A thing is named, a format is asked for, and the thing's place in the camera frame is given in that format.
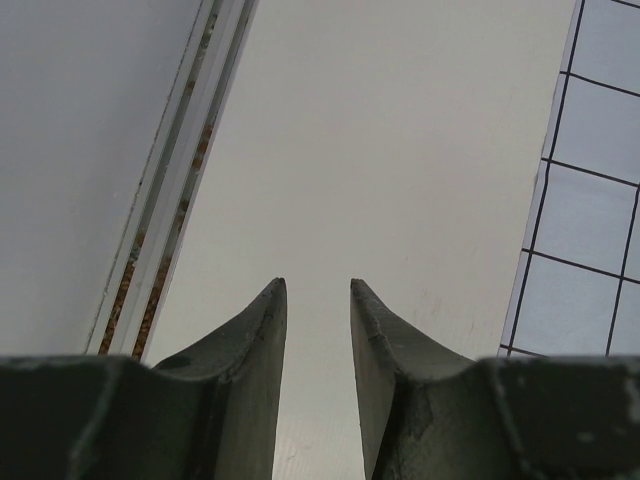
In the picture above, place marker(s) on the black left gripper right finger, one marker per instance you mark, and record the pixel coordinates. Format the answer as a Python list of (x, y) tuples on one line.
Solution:
[(427, 412)]

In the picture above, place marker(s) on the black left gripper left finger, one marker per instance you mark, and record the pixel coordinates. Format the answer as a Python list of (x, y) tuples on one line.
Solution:
[(207, 412)]

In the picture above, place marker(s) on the white black-grid tablecloth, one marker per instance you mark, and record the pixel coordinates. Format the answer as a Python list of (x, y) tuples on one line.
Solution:
[(576, 290)]

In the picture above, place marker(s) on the aluminium enclosure frame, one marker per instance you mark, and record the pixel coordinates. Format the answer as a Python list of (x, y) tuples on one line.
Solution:
[(149, 247)]

